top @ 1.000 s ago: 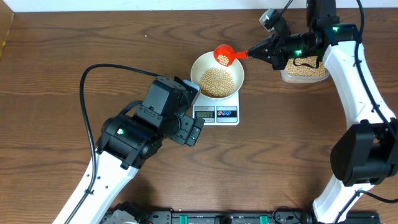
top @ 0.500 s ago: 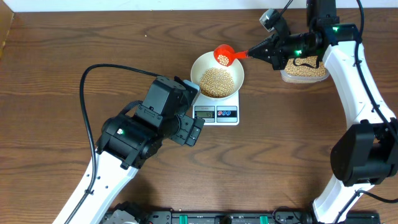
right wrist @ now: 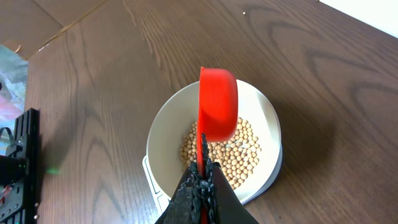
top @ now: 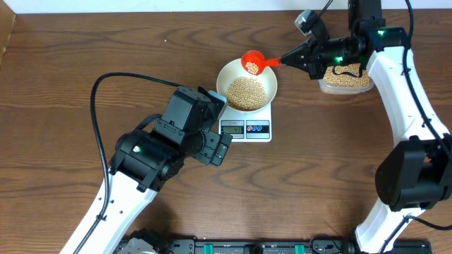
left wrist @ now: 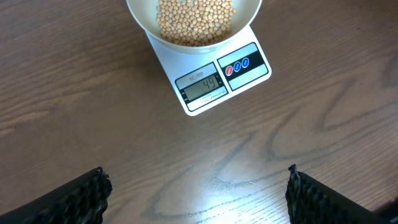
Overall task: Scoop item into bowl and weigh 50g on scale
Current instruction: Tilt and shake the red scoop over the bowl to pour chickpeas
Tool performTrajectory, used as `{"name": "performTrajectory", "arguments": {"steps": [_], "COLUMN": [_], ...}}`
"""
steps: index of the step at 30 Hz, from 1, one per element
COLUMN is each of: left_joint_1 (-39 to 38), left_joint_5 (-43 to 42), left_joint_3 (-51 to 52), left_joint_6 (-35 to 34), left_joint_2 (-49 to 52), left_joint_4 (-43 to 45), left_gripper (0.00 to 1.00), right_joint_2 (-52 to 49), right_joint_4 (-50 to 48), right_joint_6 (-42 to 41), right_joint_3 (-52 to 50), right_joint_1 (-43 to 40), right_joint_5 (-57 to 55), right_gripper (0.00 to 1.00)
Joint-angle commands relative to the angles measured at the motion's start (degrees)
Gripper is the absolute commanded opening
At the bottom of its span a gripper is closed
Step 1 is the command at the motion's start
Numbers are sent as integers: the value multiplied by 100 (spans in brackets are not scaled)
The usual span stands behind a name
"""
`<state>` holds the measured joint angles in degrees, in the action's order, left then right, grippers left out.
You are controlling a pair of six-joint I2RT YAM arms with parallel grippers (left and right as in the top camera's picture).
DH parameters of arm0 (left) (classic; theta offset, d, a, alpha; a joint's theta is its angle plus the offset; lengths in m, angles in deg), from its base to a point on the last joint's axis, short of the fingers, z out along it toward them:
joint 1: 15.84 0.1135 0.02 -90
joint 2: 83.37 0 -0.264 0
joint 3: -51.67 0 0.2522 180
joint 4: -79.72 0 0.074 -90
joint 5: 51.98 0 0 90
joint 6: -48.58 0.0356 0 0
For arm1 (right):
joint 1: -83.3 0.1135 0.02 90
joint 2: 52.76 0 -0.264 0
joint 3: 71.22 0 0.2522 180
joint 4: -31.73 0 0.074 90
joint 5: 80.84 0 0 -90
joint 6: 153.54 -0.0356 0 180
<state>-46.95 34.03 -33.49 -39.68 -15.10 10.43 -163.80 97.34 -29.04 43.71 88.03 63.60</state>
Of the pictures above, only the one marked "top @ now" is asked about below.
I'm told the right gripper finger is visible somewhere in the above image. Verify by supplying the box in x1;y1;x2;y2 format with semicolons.
280;59;310;73
280;38;313;62

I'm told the cream ceramic bowl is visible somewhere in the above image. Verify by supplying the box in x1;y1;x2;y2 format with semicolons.
216;59;278;111

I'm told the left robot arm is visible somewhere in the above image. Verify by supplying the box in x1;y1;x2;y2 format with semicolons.
62;86;232;253

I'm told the clear plastic container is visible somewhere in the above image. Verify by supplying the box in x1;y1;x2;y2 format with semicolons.
319;63;374;95

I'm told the red plastic measuring scoop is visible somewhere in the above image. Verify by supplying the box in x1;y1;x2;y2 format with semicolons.
241;50;282;75

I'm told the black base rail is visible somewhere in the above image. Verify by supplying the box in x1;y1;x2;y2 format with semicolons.
116;228;434;254

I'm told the pile of soybeans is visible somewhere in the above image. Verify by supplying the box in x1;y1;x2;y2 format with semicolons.
218;61;372;111

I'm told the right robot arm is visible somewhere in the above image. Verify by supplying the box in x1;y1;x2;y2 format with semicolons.
280;1;451;253

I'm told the white digital kitchen scale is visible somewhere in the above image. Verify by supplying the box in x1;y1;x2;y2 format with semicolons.
218;104;273;143

